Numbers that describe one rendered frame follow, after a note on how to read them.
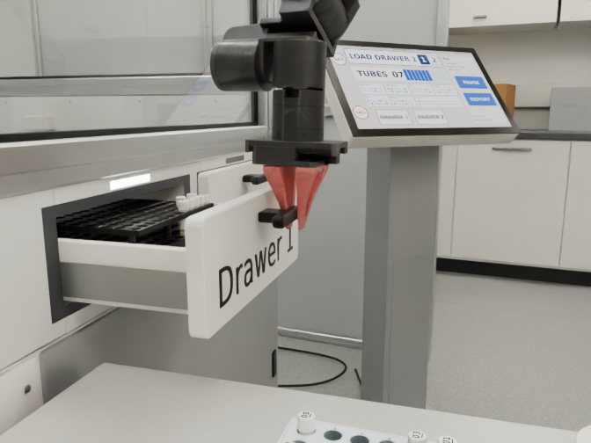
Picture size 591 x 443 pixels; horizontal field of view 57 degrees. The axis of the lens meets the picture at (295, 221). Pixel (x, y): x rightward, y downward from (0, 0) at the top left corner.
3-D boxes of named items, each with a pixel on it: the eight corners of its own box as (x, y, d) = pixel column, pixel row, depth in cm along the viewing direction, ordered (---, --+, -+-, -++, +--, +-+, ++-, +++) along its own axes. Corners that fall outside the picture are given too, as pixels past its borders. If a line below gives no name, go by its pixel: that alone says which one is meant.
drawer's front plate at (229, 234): (298, 257, 75) (298, 178, 73) (207, 342, 48) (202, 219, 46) (286, 257, 76) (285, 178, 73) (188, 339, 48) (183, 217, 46)
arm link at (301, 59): (312, 26, 54) (335, 34, 59) (253, 30, 57) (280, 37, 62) (310, 98, 56) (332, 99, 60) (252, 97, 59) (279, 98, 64)
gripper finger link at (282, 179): (280, 221, 66) (281, 143, 64) (338, 226, 64) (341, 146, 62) (260, 232, 60) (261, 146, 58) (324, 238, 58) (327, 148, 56)
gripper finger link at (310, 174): (270, 220, 66) (271, 142, 65) (327, 225, 64) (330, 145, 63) (250, 231, 60) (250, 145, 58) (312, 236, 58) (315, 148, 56)
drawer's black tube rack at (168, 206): (215, 250, 72) (213, 202, 71) (142, 292, 55) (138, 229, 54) (72, 239, 78) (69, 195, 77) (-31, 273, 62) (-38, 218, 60)
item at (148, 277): (281, 250, 74) (281, 205, 72) (195, 316, 50) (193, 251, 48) (37, 231, 85) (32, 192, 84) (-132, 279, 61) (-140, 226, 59)
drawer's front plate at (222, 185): (273, 213, 109) (272, 157, 106) (210, 247, 81) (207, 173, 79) (264, 212, 109) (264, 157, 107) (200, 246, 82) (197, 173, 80)
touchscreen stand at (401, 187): (521, 484, 151) (555, 110, 131) (384, 536, 133) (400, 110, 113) (411, 400, 196) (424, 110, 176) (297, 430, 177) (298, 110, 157)
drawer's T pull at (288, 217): (302, 216, 62) (302, 205, 62) (282, 229, 55) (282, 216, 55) (273, 214, 63) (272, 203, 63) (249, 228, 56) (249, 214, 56)
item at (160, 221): (214, 207, 71) (213, 202, 71) (139, 236, 54) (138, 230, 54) (200, 206, 71) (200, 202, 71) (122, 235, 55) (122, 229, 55)
